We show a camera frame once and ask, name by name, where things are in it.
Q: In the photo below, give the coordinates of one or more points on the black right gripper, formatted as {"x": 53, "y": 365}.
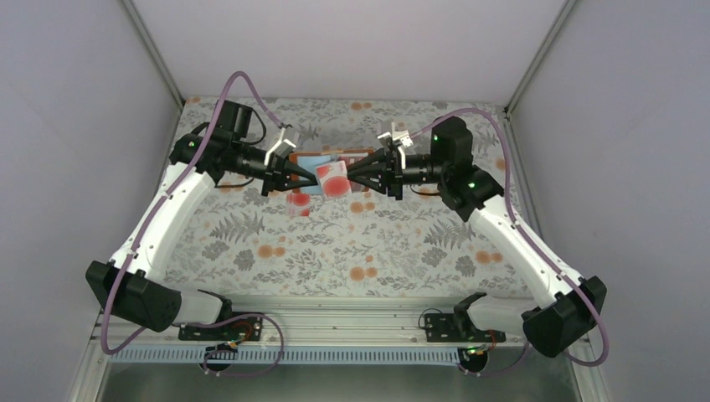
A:
{"x": 393, "y": 172}

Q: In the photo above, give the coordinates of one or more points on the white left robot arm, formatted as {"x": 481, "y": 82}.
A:
{"x": 127, "y": 285}

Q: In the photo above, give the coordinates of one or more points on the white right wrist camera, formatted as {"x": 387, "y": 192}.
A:
{"x": 394, "y": 137}

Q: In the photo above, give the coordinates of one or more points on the brown leather card holder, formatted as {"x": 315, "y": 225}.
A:
{"x": 312, "y": 160}

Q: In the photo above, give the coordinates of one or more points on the blue slotted cable duct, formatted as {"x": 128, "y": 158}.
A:
{"x": 290, "y": 355}

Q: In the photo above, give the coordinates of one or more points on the left aluminium corner post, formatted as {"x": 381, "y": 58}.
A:
{"x": 139, "y": 25}

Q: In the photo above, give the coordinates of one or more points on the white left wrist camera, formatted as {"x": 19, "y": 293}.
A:
{"x": 285, "y": 143}

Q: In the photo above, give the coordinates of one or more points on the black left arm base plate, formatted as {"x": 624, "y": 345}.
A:
{"x": 245, "y": 329}

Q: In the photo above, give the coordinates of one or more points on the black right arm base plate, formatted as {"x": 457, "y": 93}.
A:
{"x": 440, "y": 327}

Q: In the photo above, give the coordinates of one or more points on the aluminium corner frame post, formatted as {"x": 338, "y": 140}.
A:
{"x": 548, "y": 41}

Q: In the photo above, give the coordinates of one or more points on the aluminium mounting rail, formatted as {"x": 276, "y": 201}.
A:
{"x": 322, "y": 320}

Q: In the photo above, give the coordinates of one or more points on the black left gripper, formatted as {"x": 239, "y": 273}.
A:
{"x": 272, "y": 172}

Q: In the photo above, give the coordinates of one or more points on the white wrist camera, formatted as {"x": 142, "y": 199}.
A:
{"x": 285, "y": 143}
{"x": 394, "y": 137}

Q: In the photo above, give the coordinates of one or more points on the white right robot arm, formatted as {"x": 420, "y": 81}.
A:
{"x": 564, "y": 305}

